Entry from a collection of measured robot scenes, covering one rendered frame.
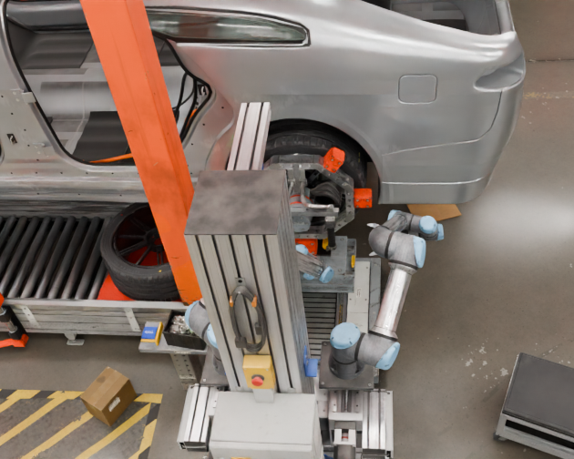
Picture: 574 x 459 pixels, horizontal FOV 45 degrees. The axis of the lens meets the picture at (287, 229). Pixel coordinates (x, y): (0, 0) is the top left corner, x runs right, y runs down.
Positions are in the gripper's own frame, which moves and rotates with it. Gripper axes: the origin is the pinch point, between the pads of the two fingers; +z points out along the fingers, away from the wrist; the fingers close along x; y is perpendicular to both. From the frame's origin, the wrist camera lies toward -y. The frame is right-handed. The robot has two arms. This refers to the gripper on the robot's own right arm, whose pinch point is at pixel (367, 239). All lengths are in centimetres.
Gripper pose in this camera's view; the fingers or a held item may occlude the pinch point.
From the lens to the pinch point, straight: 335.7
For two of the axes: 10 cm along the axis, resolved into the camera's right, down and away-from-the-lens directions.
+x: 0.3, 9.6, -2.8
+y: -2.8, -2.6, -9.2
